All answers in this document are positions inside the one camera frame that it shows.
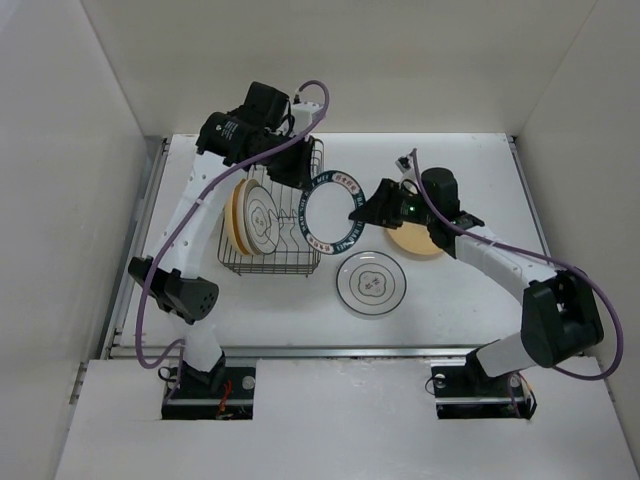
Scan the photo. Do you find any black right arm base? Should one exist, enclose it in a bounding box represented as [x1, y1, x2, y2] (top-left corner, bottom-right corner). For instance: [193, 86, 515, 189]
[428, 365, 538, 420]

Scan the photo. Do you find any aluminium table rail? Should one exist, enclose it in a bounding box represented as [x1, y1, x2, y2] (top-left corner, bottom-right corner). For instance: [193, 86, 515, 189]
[99, 134, 556, 361]

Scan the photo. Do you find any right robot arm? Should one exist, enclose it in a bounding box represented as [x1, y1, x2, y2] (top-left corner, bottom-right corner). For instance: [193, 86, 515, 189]
[349, 167, 604, 394]

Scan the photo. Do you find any cream white plate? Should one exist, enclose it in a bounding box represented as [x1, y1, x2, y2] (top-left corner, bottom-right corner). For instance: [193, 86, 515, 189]
[234, 179, 258, 256]

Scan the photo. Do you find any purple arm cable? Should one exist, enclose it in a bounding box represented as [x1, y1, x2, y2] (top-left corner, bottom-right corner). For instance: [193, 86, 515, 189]
[409, 147, 624, 416]
[134, 79, 332, 401]

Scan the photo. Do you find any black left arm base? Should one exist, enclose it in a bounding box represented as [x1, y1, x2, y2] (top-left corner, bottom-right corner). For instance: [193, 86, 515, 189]
[158, 366, 256, 421]

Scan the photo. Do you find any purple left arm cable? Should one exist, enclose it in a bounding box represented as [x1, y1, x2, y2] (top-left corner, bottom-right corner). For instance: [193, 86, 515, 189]
[134, 79, 332, 401]

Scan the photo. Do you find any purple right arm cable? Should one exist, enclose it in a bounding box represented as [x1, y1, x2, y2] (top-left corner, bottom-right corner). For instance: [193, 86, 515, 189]
[409, 147, 624, 416]

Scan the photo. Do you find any grey wire dish rack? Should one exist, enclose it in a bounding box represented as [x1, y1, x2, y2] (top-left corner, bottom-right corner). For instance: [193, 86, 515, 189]
[217, 165, 321, 276]

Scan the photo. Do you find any white bowl green band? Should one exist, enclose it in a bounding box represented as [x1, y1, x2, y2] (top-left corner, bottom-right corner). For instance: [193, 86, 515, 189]
[298, 170, 366, 255]

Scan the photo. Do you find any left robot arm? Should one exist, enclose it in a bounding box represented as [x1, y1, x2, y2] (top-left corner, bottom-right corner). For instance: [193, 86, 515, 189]
[128, 80, 330, 397]

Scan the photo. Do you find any yellow plate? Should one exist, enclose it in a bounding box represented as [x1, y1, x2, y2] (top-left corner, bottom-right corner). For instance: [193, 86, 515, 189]
[224, 183, 241, 253]

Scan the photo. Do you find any white plate green rim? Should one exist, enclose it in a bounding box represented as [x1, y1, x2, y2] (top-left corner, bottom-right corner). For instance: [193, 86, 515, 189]
[335, 251, 408, 317]
[245, 185, 280, 255]

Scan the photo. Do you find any tan plastic plate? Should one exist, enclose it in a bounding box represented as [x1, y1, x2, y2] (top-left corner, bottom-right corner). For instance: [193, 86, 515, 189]
[386, 222, 443, 257]

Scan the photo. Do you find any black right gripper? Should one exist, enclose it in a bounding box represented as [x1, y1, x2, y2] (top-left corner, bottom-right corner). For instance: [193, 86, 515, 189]
[348, 178, 436, 230]

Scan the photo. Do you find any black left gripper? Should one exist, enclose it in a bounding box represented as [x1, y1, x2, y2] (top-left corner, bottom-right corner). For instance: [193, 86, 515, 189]
[253, 128, 314, 191]

